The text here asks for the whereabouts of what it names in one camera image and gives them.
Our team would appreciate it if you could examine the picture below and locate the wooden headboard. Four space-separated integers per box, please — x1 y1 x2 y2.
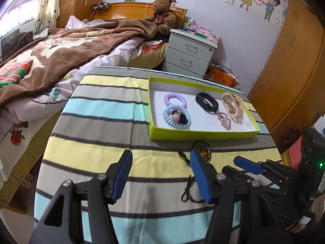
90 2 188 29

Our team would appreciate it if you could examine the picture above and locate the white floral quilt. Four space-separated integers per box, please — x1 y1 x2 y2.
0 15 168 183

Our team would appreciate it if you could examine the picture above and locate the clear gold hair claw clip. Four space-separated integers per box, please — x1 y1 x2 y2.
222 92 244 121

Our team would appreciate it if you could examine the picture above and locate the brown teddy bear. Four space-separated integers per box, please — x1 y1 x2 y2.
144 0 178 35

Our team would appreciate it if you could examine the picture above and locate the light blue spiral hair tie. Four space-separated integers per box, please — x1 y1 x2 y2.
162 104 191 129

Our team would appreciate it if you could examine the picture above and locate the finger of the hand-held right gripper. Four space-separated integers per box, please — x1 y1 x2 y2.
234 156 290 181
222 166 285 196

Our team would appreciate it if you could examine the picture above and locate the orange box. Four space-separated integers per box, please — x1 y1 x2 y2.
207 65 240 88

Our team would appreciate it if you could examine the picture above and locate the white nightstand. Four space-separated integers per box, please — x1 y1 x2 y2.
162 28 219 80

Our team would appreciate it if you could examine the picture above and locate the power strip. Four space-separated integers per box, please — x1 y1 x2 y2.
91 1 113 9

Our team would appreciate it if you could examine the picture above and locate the black chair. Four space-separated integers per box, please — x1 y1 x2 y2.
0 28 33 61

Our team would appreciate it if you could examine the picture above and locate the dotted curtain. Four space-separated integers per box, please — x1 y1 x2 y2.
33 0 64 35

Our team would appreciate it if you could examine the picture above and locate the window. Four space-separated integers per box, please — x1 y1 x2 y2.
0 2 38 38

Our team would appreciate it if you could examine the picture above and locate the olive green bed sheet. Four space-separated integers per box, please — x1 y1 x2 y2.
0 107 61 209

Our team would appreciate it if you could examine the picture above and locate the black wrist band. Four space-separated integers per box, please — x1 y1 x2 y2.
195 91 219 113

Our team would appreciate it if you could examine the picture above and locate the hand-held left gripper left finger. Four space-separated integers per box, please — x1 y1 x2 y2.
29 149 133 244

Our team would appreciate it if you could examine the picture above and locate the wooden wardrobe with star stickers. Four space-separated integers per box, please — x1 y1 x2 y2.
54 0 108 28

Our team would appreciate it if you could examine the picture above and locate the group of small bottles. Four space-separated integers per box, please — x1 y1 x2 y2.
183 18 201 32

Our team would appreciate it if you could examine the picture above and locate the pink rhinestone hair clip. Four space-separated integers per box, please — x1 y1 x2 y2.
217 112 233 132

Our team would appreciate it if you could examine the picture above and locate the large wooden wardrobe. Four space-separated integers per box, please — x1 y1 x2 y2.
247 0 325 133

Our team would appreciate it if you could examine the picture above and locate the lime green cardboard box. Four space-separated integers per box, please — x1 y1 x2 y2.
148 76 261 141

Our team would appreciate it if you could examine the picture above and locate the brown fleece blanket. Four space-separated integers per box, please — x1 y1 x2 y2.
0 19 159 107

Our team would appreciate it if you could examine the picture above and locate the yellow red pillow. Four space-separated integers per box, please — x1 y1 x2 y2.
129 42 168 69

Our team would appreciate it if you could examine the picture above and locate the pink patterned box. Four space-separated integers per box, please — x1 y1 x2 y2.
195 27 221 42

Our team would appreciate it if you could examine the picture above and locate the purple spiral hair tie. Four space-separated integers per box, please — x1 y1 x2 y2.
164 93 187 107

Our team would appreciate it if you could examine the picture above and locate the pink storage box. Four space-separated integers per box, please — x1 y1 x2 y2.
287 135 305 168

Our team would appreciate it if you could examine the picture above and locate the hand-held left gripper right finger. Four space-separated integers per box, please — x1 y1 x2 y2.
190 149 288 244

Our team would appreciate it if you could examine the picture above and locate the black hair tie pink ball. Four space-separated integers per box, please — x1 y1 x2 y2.
170 110 191 125

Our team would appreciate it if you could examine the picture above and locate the striped table cloth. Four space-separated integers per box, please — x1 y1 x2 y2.
34 67 281 244

